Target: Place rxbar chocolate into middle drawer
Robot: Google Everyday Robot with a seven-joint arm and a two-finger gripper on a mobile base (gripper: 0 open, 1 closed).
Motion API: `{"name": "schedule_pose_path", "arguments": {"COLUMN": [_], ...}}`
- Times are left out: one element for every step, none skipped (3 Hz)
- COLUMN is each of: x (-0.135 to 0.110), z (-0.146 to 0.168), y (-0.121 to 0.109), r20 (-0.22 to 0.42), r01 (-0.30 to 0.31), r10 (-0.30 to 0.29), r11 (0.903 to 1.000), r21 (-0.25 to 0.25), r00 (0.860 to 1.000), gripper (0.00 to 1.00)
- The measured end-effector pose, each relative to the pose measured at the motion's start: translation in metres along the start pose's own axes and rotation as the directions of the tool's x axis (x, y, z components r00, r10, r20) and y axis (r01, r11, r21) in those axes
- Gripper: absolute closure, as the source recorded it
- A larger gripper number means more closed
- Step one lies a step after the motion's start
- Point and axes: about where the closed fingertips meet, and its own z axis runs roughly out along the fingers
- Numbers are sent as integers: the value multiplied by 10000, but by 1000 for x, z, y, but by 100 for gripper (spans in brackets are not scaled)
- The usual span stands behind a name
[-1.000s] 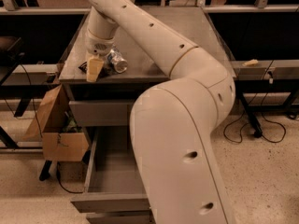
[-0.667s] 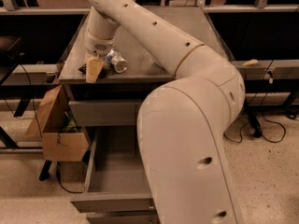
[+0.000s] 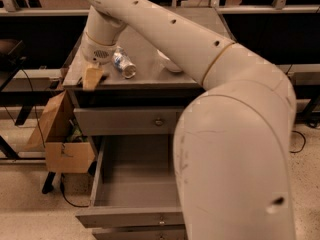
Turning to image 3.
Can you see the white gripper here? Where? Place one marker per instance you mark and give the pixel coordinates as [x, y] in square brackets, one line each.
[96, 53]

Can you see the dark rxbar chocolate wrapper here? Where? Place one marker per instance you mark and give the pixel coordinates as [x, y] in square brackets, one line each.
[103, 77]

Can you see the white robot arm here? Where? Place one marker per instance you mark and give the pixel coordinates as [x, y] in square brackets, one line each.
[232, 142]

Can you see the grey top drawer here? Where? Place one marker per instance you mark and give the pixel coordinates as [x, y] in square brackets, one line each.
[127, 120]

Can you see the grey open middle drawer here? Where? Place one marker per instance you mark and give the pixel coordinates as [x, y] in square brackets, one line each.
[134, 184]

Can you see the grey drawer cabinet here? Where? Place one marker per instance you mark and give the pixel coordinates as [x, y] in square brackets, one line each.
[152, 86]

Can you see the grey bottom drawer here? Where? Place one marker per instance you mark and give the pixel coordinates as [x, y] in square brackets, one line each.
[175, 232]

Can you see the clear plastic water bottle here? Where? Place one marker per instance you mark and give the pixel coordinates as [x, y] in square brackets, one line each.
[123, 63]

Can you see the grey side table left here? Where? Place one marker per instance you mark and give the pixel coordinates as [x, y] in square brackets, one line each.
[12, 63]

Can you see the grey side table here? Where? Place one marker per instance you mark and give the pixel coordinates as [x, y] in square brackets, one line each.
[12, 63]
[306, 82]

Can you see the white ceramic bowl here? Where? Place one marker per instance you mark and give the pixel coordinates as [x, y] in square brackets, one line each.
[168, 64]

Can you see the brown cardboard box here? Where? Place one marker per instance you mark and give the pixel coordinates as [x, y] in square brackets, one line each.
[53, 136]

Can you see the grey side table right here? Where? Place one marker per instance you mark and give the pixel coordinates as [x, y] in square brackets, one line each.
[306, 82]

